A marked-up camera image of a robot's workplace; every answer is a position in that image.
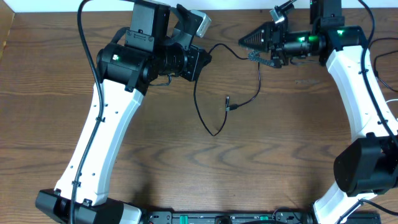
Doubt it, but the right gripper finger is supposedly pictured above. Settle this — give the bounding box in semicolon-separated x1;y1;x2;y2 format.
248;50;282;68
238;24;270;52

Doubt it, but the black usb cable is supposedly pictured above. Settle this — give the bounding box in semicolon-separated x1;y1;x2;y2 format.
368;37;398;93
193;43;262;137

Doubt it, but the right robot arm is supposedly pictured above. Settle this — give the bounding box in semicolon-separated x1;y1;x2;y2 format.
238;1;397;223

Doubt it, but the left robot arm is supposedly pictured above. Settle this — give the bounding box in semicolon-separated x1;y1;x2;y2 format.
35;1;211;223

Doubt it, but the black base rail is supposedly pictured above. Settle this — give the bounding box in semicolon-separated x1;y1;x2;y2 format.
141;210;382;224

